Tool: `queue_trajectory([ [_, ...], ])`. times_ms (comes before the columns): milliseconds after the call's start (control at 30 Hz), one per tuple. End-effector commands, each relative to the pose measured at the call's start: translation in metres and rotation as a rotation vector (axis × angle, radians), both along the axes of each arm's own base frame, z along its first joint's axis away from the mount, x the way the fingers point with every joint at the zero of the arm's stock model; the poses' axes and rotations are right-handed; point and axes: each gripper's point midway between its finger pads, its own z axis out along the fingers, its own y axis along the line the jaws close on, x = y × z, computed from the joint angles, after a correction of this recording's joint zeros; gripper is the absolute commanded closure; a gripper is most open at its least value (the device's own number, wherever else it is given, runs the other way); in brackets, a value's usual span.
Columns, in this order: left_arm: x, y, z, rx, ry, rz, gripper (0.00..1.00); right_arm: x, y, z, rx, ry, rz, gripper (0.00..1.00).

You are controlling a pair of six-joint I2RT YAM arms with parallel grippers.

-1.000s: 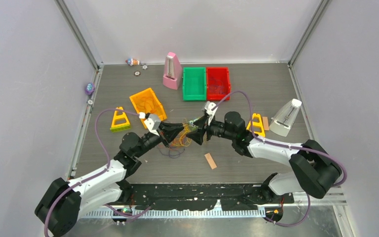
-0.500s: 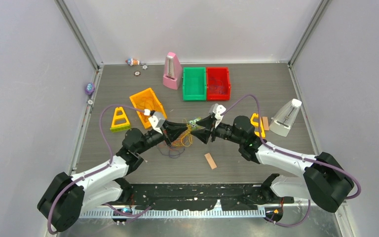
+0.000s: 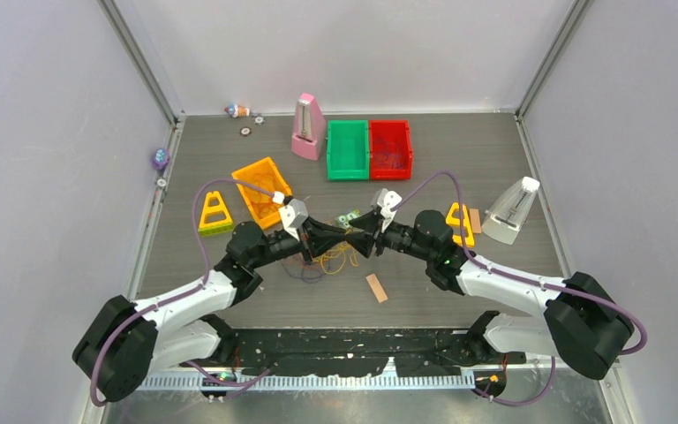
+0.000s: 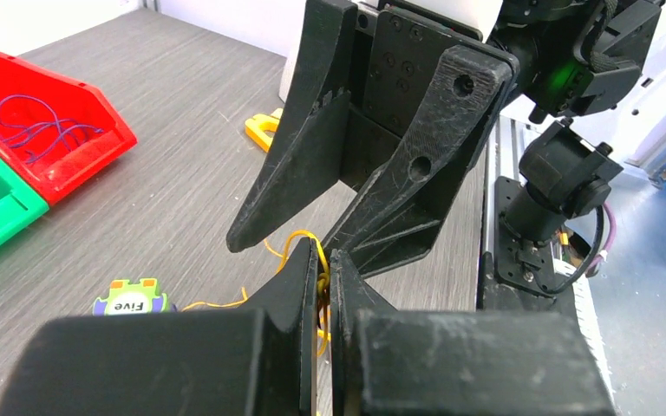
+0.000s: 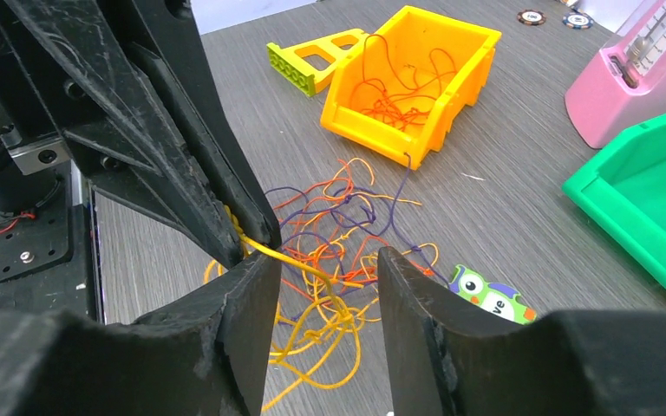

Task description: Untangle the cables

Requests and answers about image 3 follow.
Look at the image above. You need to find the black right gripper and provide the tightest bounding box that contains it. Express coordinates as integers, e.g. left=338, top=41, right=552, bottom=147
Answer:
left=343, top=209, right=435, bottom=263

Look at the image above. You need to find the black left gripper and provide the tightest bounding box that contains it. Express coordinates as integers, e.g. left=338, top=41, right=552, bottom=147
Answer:
left=250, top=216, right=346, bottom=269

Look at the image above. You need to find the yellow cable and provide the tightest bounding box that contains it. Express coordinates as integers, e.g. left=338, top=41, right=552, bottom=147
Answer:
left=315, top=233, right=364, bottom=276

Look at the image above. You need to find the orange cable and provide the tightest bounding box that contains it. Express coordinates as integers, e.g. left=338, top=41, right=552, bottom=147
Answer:
left=245, top=166, right=284, bottom=215

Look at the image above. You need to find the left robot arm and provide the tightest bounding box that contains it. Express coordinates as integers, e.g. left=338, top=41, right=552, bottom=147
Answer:
left=72, top=217, right=347, bottom=406

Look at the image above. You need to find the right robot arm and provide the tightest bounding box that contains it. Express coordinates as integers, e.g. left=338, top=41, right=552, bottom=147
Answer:
left=347, top=209, right=636, bottom=380

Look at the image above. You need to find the green owl puzzle piece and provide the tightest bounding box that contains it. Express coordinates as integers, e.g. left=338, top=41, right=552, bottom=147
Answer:
left=335, top=209, right=361, bottom=230

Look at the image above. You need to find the orange plastic bin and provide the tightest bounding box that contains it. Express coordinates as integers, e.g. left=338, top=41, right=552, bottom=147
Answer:
left=231, top=156, right=292, bottom=230

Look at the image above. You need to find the red plastic bin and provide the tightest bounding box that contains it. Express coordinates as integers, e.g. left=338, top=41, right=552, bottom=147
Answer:
left=369, top=119, right=414, bottom=180

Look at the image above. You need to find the green plastic bin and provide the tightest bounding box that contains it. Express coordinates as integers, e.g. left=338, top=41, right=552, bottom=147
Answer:
left=326, top=120, right=370, bottom=181

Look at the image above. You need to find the pink metronome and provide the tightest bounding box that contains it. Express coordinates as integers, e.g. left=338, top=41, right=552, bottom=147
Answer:
left=290, top=93, right=327, bottom=161

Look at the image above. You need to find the yellow triangle block right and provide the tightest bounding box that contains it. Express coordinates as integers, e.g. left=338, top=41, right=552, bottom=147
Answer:
left=445, top=202, right=475, bottom=248

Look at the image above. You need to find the small tan wooden block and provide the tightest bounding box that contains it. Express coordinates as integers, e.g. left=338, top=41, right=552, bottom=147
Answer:
left=468, top=208, right=482, bottom=234

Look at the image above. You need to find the yellow green triangle block left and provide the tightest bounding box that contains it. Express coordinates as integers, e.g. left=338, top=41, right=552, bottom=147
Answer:
left=197, top=191, right=235, bottom=237

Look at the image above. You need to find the white metronome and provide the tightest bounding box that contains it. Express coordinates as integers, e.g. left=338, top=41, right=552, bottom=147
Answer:
left=481, top=177, right=540, bottom=245

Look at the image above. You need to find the small clown figurine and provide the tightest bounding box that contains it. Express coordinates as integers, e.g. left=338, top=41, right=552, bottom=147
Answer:
left=223, top=103, right=252, bottom=118

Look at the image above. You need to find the purple paw toy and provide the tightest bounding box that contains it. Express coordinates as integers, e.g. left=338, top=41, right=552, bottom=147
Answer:
left=152, top=148, right=170, bottom=171

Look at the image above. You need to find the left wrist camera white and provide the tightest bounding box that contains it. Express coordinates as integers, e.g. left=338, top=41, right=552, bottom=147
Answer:
left=278, top=199, right=309, bottom=240

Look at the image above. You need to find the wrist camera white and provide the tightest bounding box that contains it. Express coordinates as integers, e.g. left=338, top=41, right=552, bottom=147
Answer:
left=278, top=199, right=309, bottom=240
left=371, top=188, right=403, bottom=232

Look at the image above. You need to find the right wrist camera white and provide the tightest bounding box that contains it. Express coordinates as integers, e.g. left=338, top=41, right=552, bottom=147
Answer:
left=371, top=188, right=403, bottom=232

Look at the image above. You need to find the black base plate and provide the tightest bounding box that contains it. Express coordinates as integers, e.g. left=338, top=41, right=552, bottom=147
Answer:
left=178, top=327, right=527, bottom=379

